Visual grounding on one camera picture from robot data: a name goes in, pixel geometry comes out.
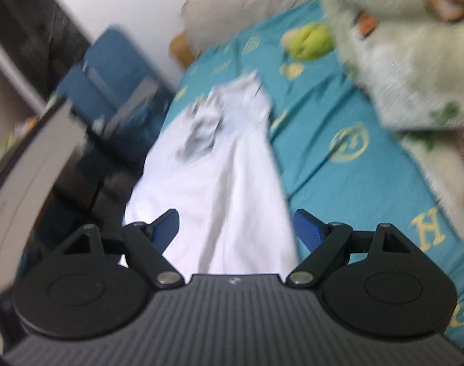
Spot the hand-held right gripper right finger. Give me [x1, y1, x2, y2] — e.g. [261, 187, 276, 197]
[286, 209, 413, 287]

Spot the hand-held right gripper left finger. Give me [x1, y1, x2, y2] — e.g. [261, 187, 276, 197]
[62, 209, 186, 287]

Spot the white t-shirt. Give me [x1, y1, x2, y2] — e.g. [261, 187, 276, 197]
[119, 74, 299, 275]

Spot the teal printed bedsheet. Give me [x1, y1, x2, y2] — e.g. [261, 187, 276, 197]
[156, 2, 464, 351]

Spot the grey cloth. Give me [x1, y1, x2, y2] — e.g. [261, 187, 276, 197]
[104, 77, 159, 135]

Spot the white table with black legs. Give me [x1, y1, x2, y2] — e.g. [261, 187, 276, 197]
[0, 95, 85, 306]

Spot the blue covered chair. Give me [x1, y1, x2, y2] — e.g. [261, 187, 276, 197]
[83, 26, 176, 123]
[56, 65, 168, 163]

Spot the green plush toy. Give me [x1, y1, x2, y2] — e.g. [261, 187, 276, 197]
[281, 23, 335, 61]

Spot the green printed fleece blanket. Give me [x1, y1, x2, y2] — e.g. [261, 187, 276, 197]
[315, 0, 464, 233]

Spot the grey pillow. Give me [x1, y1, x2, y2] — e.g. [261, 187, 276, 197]
[182, 0, 318, 52]

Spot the dark window grille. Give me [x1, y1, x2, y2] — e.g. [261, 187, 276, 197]
[0, 0, 93, 90]

